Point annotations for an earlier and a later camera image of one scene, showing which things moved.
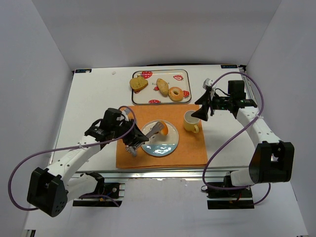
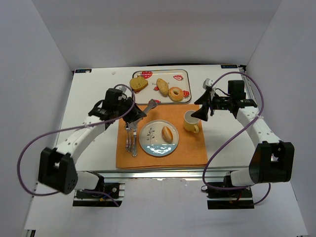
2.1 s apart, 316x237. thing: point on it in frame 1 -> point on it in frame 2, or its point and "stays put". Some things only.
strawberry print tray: x=180 y=78 stays put
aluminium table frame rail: x=126 y=174 stays put
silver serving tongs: x=154 y=130 -> x=152 y=103
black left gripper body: x=131 y=136 -> x=133 y=114
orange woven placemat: x=190 y=152 stays put
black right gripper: x=210 y=103 stays put
